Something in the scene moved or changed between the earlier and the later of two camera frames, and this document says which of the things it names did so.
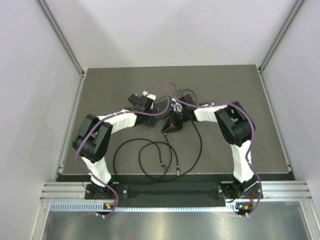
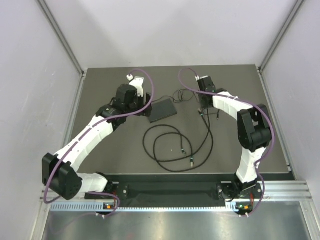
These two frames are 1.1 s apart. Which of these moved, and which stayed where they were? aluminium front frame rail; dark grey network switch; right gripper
Moved: right gripper
Stayed: aluminium front frame rail; dark grey network switch
